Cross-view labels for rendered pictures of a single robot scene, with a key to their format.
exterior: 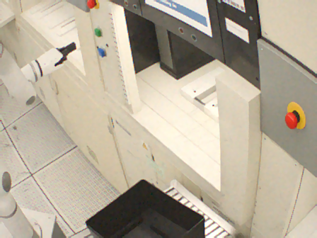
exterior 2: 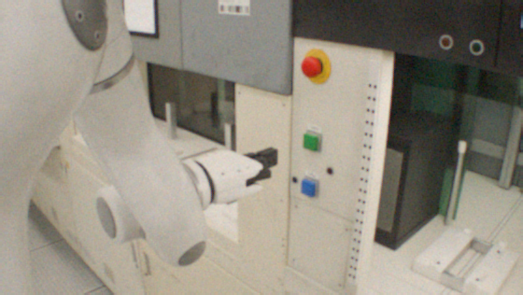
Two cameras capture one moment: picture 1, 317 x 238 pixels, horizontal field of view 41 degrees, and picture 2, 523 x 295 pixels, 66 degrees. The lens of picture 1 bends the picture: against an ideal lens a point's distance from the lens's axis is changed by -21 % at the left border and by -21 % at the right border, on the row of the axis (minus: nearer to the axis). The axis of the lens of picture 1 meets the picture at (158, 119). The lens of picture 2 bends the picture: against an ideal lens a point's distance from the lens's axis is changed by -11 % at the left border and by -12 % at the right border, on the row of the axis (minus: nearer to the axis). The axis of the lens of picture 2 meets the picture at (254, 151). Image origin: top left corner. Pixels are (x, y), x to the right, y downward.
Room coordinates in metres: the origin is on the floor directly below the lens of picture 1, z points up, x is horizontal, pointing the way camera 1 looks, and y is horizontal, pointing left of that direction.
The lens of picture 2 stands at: (0.77, 0.47, 1.51)
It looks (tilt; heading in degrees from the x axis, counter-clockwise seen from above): 22 degrees down; 346
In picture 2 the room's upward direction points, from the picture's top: straight up
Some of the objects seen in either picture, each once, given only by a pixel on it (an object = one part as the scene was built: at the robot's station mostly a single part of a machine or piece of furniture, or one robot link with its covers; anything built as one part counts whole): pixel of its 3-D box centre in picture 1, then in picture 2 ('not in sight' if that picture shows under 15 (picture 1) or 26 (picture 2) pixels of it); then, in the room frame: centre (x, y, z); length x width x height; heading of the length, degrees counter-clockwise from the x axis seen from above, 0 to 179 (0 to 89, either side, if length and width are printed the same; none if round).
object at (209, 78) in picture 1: (218, 91); (468, 260); (1.45, -0.24, 0.89); 0.22 x 0.21 x 0.04; 120
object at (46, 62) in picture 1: (47, 61); (220, 175); (1.43, 0.36, 1.20); 0.11 x 0.10 x 0.07; 120
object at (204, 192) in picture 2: (35, 70); (189, 187); (1.40, 0.42, 1.20); 0.09 x 0.03 x 0.08; 30
